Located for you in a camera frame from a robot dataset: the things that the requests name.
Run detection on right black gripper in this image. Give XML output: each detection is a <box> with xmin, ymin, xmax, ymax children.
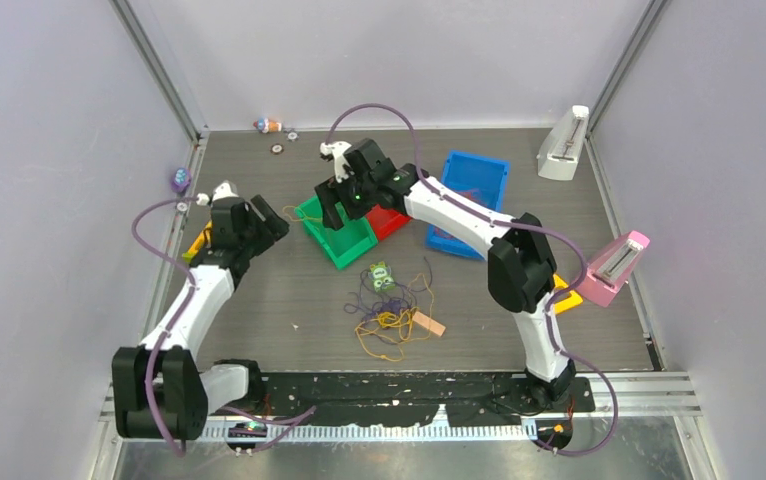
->
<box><xmin>314</xmin><ymin>170</ymin><xmax>376</xmax><ymax>232</ymax></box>

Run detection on yellow cable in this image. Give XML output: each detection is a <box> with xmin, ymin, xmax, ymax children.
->
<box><xmin>281</xmin><ymin>204</ymin><xmax>325</xmax><ymax>230</ymax></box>

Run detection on orange yellow purple cables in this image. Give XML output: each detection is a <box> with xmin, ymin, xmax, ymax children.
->
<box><xmin>344</xmin><ymin>256</ymin><xmax>437</xmax><ymax>362</ymax></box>

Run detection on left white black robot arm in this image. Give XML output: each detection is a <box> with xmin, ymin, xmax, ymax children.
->
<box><xmin>111</xmin><ymin>193</ymin><xmax>289</xmax><ymax>445</ymax></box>

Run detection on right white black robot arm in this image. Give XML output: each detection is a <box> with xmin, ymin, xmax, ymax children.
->
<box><xmin>315</xmin><ymin>139</ymin><xmax>576</xmax><ymax>411</ymax></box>

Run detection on green plastic bin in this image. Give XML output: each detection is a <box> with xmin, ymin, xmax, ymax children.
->
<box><xmin>293</xmin><ymin>196</ymin><xmax>378</xmax><ymax>270</ymax></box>

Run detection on red plastic bin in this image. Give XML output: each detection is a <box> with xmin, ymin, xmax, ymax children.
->
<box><xmin>365</xmin><ymin>206</ymin><xmax>411</xmax><ymax>242</ymax></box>

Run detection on small figurine toy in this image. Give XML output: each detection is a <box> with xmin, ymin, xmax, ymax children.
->
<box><xmin>252</xmin><ymin>117</ymin><xmax>284</xmax><ymax>134</ymax></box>

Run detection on green frog toy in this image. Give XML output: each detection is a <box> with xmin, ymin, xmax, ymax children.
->
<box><xmin>369</xmin><ymin>262</ymin><xmax>397</xmax><ymax>292</ymax></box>

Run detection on purple round toy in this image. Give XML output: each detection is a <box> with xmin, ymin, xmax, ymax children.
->
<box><xmin>170</xmin><ymin>167</ymin><xmax>191</xmax><ymax>195</ymax></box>

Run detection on blue plastic bin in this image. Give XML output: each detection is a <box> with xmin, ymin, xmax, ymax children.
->
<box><xmin>425</xmin><ymin>151</ymin><xmax>510</xmax><ymax>260</ymax></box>

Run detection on orange wooden block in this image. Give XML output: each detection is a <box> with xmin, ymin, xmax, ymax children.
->
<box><xmin>412</xmin><ymin>311</ymin><xmax>446</xmax><ymax>337</ymax></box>

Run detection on white metronome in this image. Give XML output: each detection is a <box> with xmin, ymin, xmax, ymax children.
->
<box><xmin>537</xmin><ymin>105</ymin><xmax>590</xmax><ymax>181</ymax></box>

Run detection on pink metronome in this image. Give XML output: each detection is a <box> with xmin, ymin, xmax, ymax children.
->
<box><xmin>573</xmin><ymin>230</ymin><xmax>650</xmax><ymax>307</ymax></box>

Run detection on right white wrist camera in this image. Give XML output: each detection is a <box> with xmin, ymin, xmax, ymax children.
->
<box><xmin>319</xmin><ymin>141</ymin><xmax>353</xmax><ymax>183</ymax></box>

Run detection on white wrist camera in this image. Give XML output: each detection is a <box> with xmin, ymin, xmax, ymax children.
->
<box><xmin>195</xmin><ymin>180</ymin><xmax>239</xmax><ymax>207</ymax></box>
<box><xmin>319</xmin><ymin>141</ymin><xmax>353</xmax><ymax>183</ymax></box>

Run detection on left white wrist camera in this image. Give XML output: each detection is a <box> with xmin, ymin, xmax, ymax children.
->
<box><xmin>195</xmin><ymin>180</ymin><xmax>239</xmax><ymax>207</ymax></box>

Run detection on left yellow triangle frame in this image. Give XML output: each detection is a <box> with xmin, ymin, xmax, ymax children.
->
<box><xmin>181</xmin><ymin>221</ymin><xmax>212</xmax><ymax>264</ymax></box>

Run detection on yellow triangle frame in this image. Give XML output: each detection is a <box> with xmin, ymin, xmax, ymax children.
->
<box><xmin>181</xmin><ymin>221</ymin><xmax>212</xmax><ymax>264</ymax></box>
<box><xmin>553</xmin><ymin>274</ymin><xmax>584</xmax><ymax>315</ymax></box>

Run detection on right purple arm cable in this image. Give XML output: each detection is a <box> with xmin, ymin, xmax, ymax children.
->
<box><xmin>326</xmin><ymin>103</ymin><xmax>620</xmax><ymax>460</ymax></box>

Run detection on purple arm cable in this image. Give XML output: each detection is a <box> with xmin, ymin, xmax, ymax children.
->
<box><xmin>326</xmin><ymin>103</ymin><xmax>620</xmax><ymax>460</ymax></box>
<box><xmin>131</xmin><ymin>195</ymin><xmax>318</xmax><ymax>460</ymax></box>

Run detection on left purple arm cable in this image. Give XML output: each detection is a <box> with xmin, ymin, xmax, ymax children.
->
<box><xmin>131</xmin><ymin>195</ymin><xmax>318</xmax><ymax>460</ymax></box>

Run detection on right yellow triangle frame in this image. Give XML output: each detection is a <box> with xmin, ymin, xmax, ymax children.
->
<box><xmin>553</xmin><ymin>274</ymin><xmax>584</xmax><ymax>315</ymax></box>

